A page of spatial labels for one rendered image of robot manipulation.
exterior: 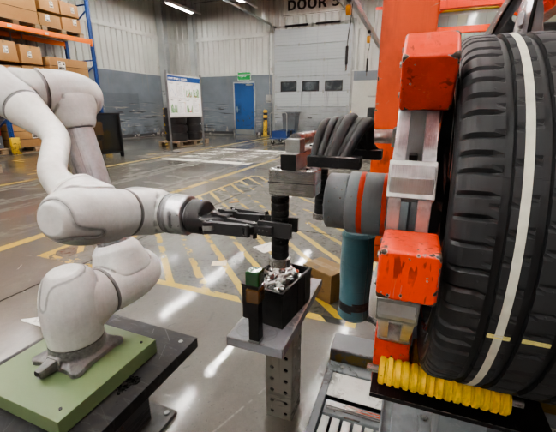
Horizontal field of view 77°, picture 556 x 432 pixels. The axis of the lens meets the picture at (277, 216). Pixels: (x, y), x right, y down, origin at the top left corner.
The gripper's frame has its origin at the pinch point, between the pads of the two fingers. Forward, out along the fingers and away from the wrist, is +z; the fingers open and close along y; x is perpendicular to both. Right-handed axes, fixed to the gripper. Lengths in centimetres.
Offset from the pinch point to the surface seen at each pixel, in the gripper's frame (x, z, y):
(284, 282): -26.4, -7.6, -25.3
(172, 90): 65, -549, -708
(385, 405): -68, 24, -34
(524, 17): 63, 66, -149
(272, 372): -64, -14, -30
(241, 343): -39.1, -15.1, -10.6
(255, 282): -19.5, -10.2, -10.4
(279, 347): -38.1, -4.0, -11.4
